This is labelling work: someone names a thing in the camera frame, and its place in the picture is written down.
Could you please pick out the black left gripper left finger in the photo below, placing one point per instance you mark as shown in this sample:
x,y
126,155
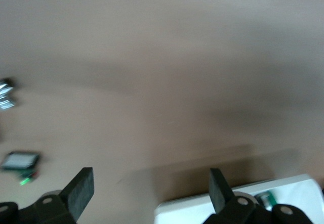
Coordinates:
x,y
78,193

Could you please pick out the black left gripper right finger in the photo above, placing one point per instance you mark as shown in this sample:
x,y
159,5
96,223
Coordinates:
x,y
220,193

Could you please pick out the green push button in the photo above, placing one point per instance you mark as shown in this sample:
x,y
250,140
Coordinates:
x,y
265,198

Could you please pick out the black white square push button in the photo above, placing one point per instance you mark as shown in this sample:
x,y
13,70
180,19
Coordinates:
x,y
20,160

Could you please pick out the silver metal fitting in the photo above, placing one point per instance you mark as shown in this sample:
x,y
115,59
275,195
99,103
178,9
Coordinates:
x,y
6,95

